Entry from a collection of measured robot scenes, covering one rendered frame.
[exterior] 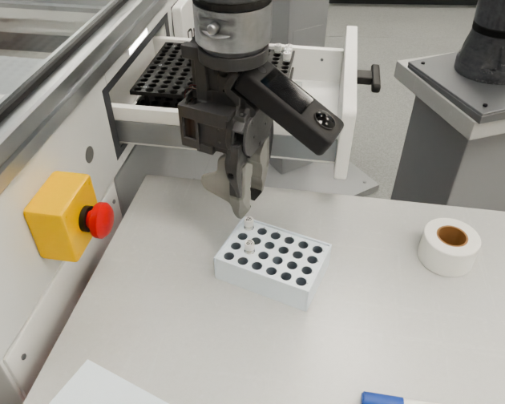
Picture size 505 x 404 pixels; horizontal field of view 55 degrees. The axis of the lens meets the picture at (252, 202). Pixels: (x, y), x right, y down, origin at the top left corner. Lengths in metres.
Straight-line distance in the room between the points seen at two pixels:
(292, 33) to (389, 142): 0.84
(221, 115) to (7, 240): 0.24
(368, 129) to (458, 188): 1.26
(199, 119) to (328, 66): 0.40
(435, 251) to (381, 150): 1.62
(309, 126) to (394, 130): 1.92
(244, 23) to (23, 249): 0.32
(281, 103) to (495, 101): 0.62
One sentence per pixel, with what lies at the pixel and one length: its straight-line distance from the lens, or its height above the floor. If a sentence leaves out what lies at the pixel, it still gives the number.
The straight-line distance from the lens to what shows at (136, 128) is 0.72.
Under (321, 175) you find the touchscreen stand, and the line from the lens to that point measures 1.98.
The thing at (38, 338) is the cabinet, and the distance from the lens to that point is 0.62.
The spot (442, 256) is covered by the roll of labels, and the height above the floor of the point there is 0.79.
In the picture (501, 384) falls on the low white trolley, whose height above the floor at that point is 0.76.
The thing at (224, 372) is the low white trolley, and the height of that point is 0.76.
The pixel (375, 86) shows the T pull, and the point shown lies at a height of 0.91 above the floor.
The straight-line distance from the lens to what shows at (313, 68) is 0.89.
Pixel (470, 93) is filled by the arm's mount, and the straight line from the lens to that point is 1.06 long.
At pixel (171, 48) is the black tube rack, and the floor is 0.90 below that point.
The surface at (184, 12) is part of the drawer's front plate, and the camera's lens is 0.98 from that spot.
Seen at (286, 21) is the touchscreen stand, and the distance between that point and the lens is 1.68.
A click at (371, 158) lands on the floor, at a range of 2.19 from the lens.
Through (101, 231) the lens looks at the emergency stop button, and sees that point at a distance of 0.55.
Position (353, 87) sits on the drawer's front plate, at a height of 0.93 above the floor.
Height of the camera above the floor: 1.24
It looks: 41 degrees down
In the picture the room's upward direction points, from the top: straight up
